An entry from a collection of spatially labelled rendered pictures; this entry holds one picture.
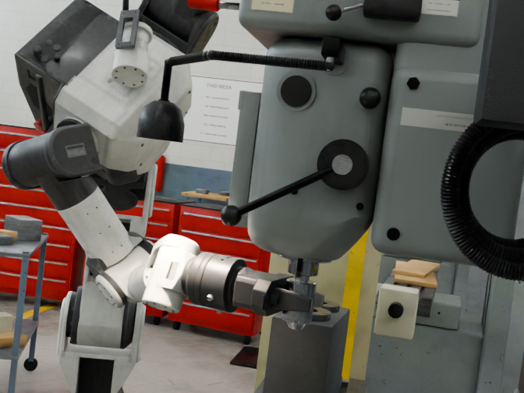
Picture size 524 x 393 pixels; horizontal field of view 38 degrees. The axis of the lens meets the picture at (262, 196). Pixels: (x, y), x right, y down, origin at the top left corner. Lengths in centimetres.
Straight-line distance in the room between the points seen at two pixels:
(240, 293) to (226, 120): 932
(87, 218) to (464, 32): 78
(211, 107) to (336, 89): 947
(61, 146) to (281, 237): 50
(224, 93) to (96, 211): 908
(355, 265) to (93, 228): 160
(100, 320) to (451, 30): 113
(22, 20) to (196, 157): 328
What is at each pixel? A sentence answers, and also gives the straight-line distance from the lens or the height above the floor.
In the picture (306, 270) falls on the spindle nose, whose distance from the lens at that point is 116.
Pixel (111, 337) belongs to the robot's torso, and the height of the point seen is 98.
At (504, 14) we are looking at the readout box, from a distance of 81.
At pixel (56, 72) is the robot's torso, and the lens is 154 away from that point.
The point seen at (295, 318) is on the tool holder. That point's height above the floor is 121.
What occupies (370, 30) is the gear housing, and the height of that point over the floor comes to 164.
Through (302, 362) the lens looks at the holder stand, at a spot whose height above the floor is 107.
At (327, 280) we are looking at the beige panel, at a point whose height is 101.
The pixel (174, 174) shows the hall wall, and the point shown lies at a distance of 1063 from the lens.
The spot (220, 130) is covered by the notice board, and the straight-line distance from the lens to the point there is 1048.
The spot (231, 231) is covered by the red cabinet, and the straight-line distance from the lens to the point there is 581.
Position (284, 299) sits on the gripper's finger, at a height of 124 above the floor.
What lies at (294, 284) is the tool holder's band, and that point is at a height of 127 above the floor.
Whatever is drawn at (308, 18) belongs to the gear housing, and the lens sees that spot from 107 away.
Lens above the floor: 145
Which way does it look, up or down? 3 degrees down
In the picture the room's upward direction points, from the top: 7 degrees clockwise
